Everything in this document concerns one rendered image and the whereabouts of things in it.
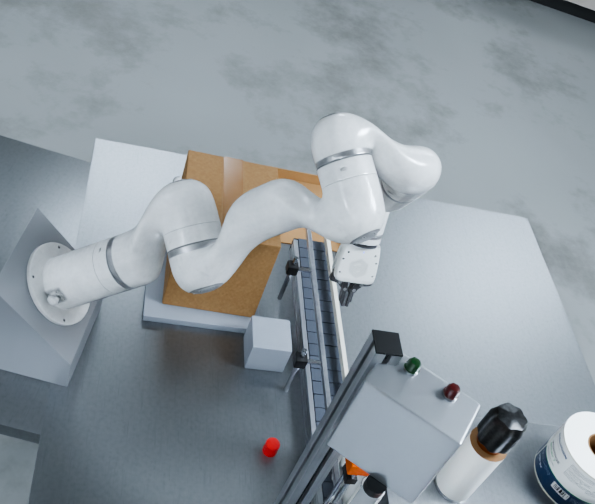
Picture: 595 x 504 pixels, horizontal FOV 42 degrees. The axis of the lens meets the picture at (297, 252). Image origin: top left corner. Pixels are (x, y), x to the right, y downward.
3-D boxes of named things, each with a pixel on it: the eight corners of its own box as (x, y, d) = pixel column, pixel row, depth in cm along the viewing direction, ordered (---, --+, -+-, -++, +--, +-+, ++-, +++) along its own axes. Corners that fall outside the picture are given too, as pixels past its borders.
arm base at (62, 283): (62, 343, 168) (130, 323, 161) (12, 273, 161) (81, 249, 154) (98, 293, 184) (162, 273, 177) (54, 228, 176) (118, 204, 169)
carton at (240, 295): (253, 318, 202) (281, 247, 184) (161, 304, 197) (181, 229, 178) (253, 238, 223) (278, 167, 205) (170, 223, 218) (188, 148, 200)
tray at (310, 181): (347, 253, 234) (351, 244, 231) (263, 240, 227) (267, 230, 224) (336, 188, 255) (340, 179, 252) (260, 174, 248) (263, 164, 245)
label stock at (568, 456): (574, 529, 181) (608, 500, 172) (518, 458, 191) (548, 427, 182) (623, 498, 192) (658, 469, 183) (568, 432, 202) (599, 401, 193)
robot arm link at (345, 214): (188, 222, 167) (206, 295, 166) (147, 225, 158) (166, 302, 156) (381, 144, 138) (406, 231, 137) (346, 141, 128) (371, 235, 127)
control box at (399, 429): (411, 505, 126) (461, 445, 113) (324, 444, 129) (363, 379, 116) (434, 462, 133) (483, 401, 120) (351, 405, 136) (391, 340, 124)
